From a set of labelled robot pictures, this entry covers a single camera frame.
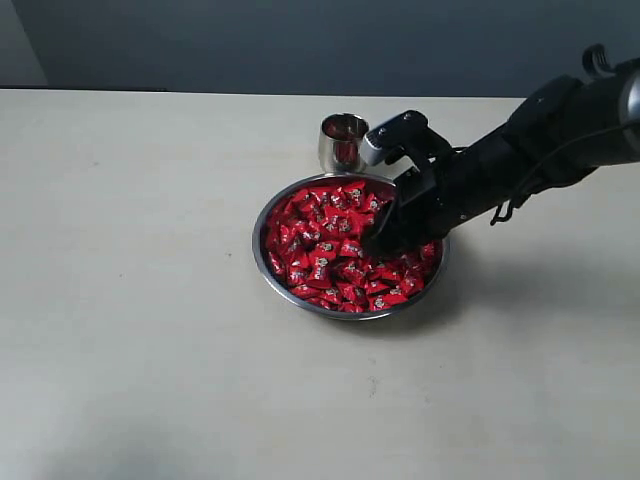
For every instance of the shiny steel cup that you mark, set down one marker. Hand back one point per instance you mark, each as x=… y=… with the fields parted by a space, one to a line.
x=340 y=138

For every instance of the round stainless steel bowl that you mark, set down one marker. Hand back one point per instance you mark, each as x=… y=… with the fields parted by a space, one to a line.
x=265 y=260

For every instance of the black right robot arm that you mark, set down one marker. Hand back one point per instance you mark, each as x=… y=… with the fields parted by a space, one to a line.
x=558 y=136

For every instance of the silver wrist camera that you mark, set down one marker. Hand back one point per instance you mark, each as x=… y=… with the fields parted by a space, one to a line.
x=406 y=134

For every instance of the pile of red candies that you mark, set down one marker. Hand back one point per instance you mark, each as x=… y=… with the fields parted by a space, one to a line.
x=325 y=250

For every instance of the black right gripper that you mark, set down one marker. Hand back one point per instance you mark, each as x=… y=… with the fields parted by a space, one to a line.
x=433 y=200

